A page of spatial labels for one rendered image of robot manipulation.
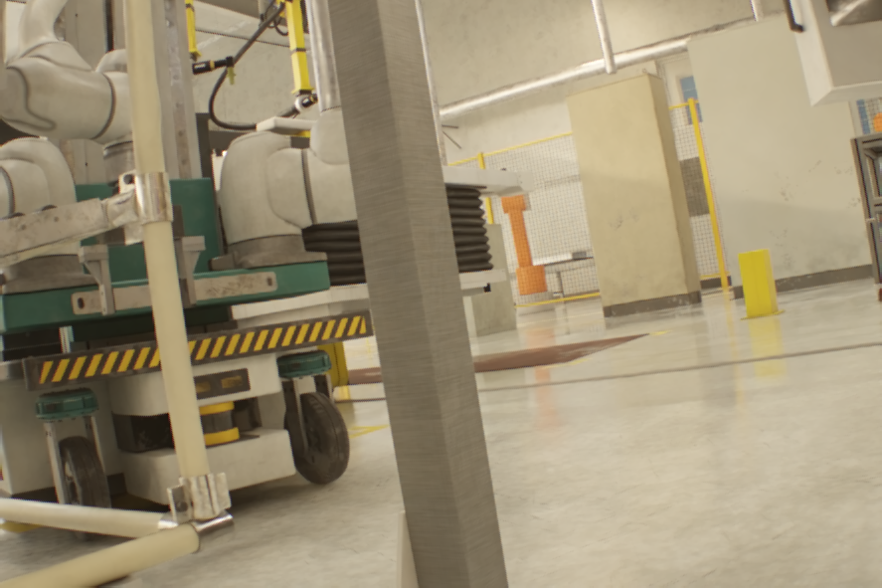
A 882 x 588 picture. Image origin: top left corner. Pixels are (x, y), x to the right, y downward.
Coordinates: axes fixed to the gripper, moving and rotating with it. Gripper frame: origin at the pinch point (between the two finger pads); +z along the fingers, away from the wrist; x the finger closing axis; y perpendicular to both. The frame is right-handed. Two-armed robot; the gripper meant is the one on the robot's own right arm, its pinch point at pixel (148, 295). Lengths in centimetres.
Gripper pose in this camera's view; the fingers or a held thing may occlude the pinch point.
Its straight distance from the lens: 132.3
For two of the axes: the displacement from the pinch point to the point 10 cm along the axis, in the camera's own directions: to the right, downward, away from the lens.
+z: 1.6, 9.9, -0.5
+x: -7.5, 0.9, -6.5
